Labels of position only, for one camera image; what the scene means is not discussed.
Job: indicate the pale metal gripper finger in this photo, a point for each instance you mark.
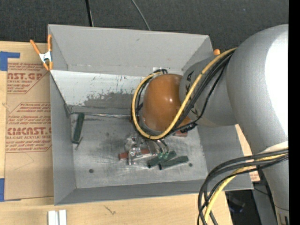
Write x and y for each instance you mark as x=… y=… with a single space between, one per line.
x=134 y=155
x=130 y=142

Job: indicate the red-brown flat block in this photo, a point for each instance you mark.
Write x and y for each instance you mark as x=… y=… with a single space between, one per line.
x=181 y=134
x=123 y=155

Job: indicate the dark green flat block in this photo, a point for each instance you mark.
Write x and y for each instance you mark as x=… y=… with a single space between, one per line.
x=78 y=128
x=174 y=162
x=155 y=161

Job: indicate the grey metal bin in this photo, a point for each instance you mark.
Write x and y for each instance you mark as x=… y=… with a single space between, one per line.
x=105 y=167

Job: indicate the brown cardboard board, red print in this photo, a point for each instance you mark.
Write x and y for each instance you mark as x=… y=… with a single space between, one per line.
x=25 y=167

